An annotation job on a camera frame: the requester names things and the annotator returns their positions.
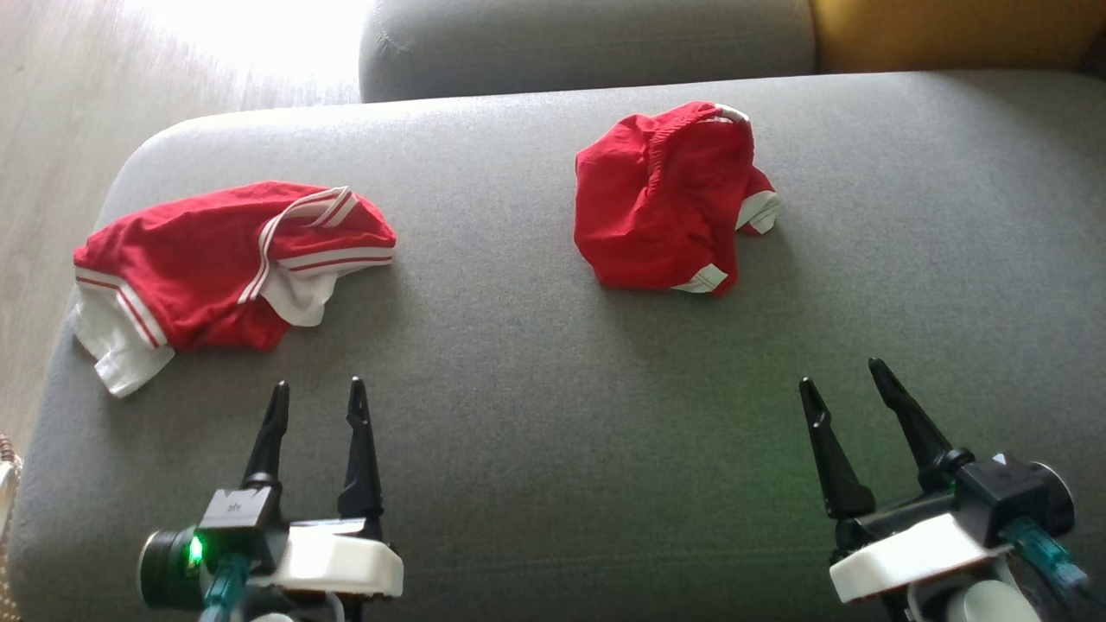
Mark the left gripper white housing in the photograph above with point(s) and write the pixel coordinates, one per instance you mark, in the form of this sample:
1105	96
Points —
346	557

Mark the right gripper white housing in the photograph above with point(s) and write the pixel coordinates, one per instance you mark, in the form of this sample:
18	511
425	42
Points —
907	553

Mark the red jersey white trim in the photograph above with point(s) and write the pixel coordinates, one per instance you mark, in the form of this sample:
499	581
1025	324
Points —
190	259

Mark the red shorts white trim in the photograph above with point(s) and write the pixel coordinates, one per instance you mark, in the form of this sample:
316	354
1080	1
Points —
657	207

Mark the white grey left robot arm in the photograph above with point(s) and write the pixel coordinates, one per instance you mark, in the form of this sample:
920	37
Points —
275	617

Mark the grey sofa chaise cushion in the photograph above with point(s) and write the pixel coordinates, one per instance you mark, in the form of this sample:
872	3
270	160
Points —
518	389

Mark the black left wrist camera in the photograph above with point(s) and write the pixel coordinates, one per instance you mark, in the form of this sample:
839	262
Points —
233	518

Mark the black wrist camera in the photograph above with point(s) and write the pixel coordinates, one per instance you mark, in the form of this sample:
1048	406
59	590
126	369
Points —
233	518
1002	492

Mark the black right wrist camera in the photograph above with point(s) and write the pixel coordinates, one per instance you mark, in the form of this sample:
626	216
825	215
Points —
1002	492

